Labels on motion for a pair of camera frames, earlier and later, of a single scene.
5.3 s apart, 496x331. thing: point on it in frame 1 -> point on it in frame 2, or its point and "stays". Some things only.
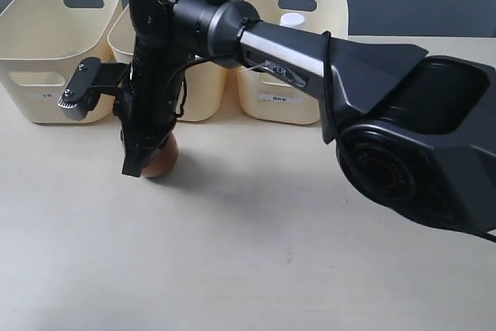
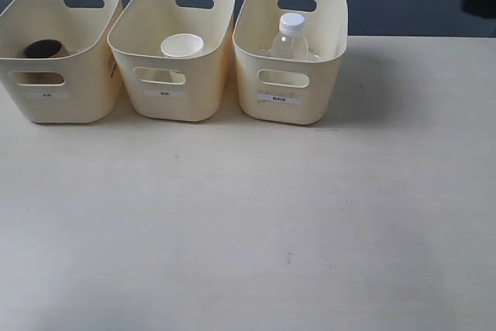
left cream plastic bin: (48, 31) stays
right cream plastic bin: (321, 6) stays
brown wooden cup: (164, 159) -> (45, 49)
